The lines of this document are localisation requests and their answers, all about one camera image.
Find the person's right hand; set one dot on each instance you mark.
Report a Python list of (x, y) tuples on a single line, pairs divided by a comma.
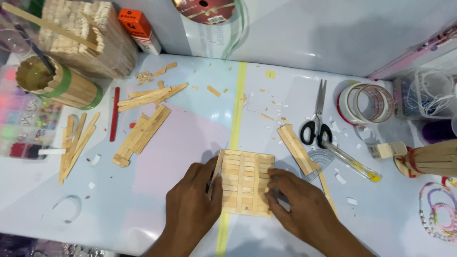
[(307, 207)]

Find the person's left hand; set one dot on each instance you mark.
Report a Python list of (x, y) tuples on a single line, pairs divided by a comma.
[(189, 203)]

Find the single wooden craft stick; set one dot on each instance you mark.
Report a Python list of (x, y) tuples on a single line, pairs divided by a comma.
[(217, 162)]

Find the square wooden craft stick panel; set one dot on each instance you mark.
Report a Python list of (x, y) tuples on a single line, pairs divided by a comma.
[(246, 185)]

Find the long thin wooden strip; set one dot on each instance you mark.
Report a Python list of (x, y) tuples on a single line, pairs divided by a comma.
[(326, 192)]

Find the scattered white paper scraps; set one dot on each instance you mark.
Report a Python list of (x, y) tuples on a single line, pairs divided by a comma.
[(341, 178)]

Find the clear plastic protractor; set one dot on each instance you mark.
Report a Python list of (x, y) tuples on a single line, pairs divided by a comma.
[(321, 159)]

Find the short stack of craft sticks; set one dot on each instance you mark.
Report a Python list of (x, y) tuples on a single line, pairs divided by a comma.
[(296, 146)]

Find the clear glue pen yellow tip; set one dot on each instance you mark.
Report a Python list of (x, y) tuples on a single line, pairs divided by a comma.
[(351, 160)]

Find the glued row of craft sticks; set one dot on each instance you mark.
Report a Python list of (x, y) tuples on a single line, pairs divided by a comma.
[(142, 134)]

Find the small wooden block piece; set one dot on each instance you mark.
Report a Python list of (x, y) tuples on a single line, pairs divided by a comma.
[(387, 150)]

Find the white tape roll red rim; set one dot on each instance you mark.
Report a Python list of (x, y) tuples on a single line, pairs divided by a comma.
[(344, 107)]

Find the fanned bundle of craft sticks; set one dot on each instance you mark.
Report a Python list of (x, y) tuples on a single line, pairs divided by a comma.
[(150, 96)]

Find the short broken stick piece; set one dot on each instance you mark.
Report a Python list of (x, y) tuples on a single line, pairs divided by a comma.
[(214, 91)]

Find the clear tape loop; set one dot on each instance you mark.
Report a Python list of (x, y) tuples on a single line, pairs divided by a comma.
[(73, 209)]

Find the red craft stick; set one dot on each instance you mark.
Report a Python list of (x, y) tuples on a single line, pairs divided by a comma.
[(114, 114)]

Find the loose spread of craft sticks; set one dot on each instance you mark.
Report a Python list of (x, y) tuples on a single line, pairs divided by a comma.
[(76, 146)]

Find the clear printed tape roll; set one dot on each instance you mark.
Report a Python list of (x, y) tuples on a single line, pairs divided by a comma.
[(383, 103)]

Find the heap of wood chips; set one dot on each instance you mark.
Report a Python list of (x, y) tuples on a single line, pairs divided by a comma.
[(144, 77)]

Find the stick craft with red band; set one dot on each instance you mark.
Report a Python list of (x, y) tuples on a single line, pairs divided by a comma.
[(432, 159)]

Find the broken stick end piece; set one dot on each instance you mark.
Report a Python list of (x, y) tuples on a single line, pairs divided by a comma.
[(166, 69)]

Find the small yellow sticky square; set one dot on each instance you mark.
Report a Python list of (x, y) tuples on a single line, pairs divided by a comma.
[(270, 74)]

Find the purple yarn bundle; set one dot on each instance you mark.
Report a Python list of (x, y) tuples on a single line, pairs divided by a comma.
[(439, 131)]

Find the purple sequin fabric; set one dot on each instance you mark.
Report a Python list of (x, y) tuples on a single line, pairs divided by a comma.
[(43, 248)]

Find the stick cup with green bands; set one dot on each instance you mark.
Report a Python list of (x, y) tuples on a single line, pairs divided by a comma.
[(71, 87)]

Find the clear plastic wrapped package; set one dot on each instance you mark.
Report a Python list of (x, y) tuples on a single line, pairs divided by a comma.
[(210, 39)]

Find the orange and white carton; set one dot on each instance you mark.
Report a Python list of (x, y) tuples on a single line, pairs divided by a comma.
[(139, 30)]

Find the wrapped bundle of craft sticks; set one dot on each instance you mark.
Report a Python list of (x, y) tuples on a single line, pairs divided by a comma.
[(107, 42)]

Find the clear bead organizer box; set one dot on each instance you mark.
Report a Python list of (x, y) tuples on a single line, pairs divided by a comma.
[(25, 121)]

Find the red ribbon spool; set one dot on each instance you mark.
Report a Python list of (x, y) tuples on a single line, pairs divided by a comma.
[(203, 10)]

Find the black pen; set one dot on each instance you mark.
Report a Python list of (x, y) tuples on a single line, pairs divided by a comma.
[(35, 50)]

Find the long flat wooden stick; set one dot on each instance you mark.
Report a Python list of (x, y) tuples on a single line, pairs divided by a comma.
[(46, 25)]

